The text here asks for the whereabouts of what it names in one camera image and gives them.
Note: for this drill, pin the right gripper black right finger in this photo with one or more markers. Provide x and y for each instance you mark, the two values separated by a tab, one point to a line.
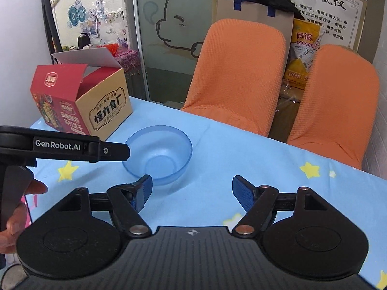
262	203

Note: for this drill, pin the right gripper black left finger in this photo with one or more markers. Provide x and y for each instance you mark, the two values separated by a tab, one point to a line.
111	213

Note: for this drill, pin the blue translucent plastic bowl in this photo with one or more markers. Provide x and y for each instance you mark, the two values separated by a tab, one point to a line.
161	151

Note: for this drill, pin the person's left hand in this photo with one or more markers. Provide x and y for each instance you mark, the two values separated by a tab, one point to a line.
16	223

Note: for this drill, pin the red cracker cardboard box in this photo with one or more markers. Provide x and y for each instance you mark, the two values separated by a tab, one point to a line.
84	93

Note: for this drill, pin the right orange chair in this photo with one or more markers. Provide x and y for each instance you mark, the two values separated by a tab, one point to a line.
338	107

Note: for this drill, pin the orange chair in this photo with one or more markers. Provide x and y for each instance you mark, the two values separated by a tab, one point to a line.
238	75
338	107

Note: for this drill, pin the left orange chair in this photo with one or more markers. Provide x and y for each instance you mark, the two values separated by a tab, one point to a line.
238	75

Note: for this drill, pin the yellow snack bag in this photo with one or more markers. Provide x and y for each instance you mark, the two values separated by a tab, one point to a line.
305	41

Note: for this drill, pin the brown paper bag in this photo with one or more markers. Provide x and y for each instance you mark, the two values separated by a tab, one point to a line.
255	12

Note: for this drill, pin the framed chinese text poster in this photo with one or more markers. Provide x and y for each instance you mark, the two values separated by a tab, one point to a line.
342	19

